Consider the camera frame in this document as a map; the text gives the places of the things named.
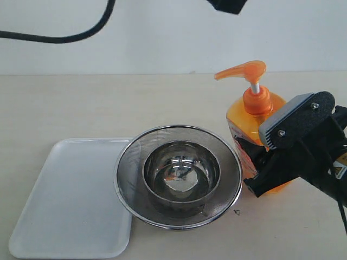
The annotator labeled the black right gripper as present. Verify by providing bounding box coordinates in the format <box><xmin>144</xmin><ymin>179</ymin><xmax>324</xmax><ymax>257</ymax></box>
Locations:
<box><xmin>235</xmin><ymin>106</ymin><xmax>346</xmax><ymax>206</ymax></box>

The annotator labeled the orange pump soap bottle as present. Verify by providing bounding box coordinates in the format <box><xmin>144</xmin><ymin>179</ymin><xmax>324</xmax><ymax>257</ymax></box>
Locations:
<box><xmin>214</xmin><ymin>60</ymin><xmax>286</xmax><ymax>178</ymax></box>

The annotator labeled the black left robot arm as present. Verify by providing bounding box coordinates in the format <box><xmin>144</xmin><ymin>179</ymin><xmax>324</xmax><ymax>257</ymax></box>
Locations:
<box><xmin>208</xmin><ymin>0</ymin><xmax>247</xmax><ymax>15</ymax></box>

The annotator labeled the small stainless steel bowl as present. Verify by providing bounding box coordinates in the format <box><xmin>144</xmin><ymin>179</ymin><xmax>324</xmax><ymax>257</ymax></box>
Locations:
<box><xmin>142</xmin><ymin>140</ymin><xmax>221</xmax><ymax>209</ymax></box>

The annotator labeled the steel mesh strainer basket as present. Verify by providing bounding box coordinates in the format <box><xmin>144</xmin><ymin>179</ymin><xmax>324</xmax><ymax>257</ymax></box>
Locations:
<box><xmin>114</xmin><ymin>125</ymin><xmax>242</xmax><ymax>230</ymax></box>

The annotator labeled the white plastic tray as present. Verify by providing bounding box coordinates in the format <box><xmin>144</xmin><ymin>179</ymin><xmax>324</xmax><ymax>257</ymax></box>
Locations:
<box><xmin>8</xmin><ymin>138</ymin><xmax>132</xmax><ymax>259</ymax></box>

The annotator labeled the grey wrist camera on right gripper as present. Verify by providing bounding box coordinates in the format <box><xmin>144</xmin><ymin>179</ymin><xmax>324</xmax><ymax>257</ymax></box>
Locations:
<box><xmin>259</xmin><ymin>91</ymin><xmax>335</xmax><ymax>150</ymax></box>

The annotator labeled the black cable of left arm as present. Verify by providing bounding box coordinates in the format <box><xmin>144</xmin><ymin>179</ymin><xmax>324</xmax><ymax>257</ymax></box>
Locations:
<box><xmin>0</xmin><ymin>0</ymin><xmax>116</xmax><ymax>44</ymax></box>

